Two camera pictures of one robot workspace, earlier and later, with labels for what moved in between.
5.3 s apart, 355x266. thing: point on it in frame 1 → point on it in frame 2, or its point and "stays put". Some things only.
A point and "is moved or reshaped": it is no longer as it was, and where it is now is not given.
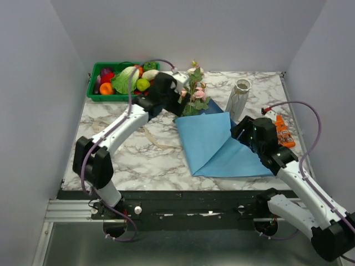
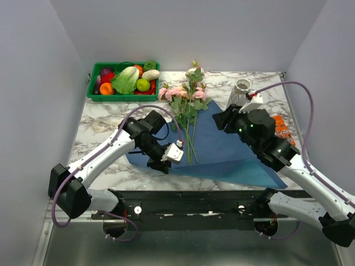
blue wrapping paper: [212, 149] is moved or reshaped
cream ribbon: [155, 139] is moved or reshaped
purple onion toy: [105, 71] stays put
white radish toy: [150, 74] stays put
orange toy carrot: [106, 88] stays put
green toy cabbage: [120, 80] stays put
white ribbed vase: [238, 99] stays put
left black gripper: [176, 109] → [162, 166]
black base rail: [176, 210] stays put
